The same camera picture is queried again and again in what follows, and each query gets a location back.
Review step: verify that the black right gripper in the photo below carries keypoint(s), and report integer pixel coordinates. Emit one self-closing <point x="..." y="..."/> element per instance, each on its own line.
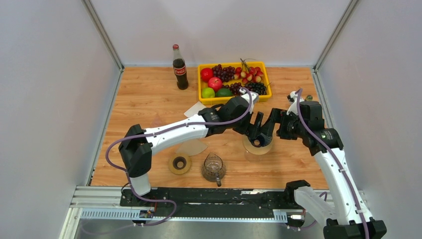
<point x="277" y="116"/>

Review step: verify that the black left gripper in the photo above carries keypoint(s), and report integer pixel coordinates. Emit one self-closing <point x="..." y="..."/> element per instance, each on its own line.
<point x="250" y="129"/>

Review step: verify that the blue glass dripper cone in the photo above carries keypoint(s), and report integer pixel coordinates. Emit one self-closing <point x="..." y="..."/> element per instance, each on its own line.
<point x="267" y="139"/>

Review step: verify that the white paper coffee filter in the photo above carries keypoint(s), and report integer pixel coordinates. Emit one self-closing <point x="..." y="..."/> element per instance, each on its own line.
<point x="198" y="106"/>

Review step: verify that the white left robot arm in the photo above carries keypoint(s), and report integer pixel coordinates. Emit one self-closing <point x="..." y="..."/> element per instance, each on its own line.
<point x="139" y="145"/>

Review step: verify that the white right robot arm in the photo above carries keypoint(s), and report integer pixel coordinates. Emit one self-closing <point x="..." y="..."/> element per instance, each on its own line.
<point x="349" y="217"/>

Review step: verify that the clear glass server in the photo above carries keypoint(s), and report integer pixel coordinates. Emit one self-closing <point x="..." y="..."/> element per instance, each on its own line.
<point x="253" y="158"/>

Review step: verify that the dark grape bunch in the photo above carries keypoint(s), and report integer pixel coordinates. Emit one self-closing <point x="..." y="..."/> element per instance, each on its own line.
<point x="259" y="88"/>

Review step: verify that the yellow plastic fruit tray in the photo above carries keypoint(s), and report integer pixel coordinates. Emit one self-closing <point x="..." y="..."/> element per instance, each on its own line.
<point x="221" y="100"/>

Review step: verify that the dark green lime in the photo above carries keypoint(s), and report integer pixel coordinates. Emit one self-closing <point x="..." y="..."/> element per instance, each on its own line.
<point x="223" y="92"/>

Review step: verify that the green champagne bottle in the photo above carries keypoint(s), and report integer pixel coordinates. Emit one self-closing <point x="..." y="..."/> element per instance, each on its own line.
<point x="309" y="97"/>

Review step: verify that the red cherries bunch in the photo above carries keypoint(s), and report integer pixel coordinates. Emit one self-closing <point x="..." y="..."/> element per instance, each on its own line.
<point x="249" y="71"/>

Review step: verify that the light green apple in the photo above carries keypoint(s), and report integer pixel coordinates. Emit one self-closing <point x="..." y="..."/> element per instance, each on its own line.
<point x="207" y="93"/>

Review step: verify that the pink red apple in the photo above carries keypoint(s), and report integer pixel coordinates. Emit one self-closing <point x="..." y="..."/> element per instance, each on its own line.
<point x="215" y="83"/>

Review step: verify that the purple grape bunch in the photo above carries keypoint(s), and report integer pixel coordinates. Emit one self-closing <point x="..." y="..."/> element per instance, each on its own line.
<point x="225" y="74"/>

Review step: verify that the glass cola bottle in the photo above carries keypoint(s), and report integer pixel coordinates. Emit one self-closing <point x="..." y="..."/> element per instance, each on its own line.
<point x="179" y="67"/>

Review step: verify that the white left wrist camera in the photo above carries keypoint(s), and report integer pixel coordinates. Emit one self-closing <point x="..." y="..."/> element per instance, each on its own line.
<point x="250" y="96"/>

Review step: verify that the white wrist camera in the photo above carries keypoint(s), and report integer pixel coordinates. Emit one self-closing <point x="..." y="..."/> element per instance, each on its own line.
<point x="250" y="96"/>
<point x="293" y="99"/>

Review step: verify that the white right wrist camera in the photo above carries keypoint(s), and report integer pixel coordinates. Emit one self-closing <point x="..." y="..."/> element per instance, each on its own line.
<point x="293" y="99"/>

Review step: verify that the glass pitcher with handle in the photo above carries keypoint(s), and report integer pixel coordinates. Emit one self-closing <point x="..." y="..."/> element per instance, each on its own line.
<point x="213" y="169"/>

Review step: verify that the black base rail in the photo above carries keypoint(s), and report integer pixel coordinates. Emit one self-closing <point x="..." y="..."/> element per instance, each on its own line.
<point x="214" y="203"/>

